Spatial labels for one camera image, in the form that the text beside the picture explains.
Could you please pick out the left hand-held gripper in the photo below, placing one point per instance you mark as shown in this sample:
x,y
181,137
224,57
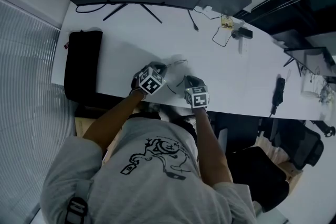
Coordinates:
x,y
150,84

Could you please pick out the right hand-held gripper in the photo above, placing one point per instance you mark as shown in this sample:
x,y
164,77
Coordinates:
x,y
197,98

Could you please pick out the person's right forearm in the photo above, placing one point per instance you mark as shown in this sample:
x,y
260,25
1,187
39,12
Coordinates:
x,y
210,144

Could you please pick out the person's left forearm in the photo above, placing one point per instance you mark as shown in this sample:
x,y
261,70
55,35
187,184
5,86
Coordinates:
x,y
115,118

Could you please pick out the white power strip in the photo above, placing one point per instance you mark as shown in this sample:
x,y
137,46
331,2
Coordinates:
x,y
244,46

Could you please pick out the yellow tag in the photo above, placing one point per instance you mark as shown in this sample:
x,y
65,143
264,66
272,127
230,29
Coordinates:
x,y
226,21

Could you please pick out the black monitor stand legs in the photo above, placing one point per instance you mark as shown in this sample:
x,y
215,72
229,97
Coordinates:
x,y
123,9

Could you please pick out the small white adapter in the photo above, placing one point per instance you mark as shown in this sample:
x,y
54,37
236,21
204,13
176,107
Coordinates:
x,y
207,8

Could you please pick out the black webcam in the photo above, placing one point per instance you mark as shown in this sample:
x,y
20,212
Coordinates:
x,y
244,33

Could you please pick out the black fabric bag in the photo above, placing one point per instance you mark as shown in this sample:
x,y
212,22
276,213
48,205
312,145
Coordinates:
x,y
82,65

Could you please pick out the grey printed t-shirt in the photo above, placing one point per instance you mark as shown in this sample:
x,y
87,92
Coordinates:
x,y
147,181

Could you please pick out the white round vessel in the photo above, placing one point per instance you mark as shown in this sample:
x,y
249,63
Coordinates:
x,y
309,90

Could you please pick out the black padded seat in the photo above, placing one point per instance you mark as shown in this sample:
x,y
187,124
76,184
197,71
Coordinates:
x,y
260,178

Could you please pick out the black mesh office chair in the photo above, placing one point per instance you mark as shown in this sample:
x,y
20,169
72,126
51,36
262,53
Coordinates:
x,y
302,144

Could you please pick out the small green plant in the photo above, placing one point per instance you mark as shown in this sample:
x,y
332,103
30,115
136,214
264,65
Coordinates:
x,y
325,94

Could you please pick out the grey window blinds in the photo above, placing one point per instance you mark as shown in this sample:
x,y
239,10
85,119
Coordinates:
x,y
26,112

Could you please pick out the black chair base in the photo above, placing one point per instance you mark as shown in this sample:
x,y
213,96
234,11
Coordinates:
x,y
326,129

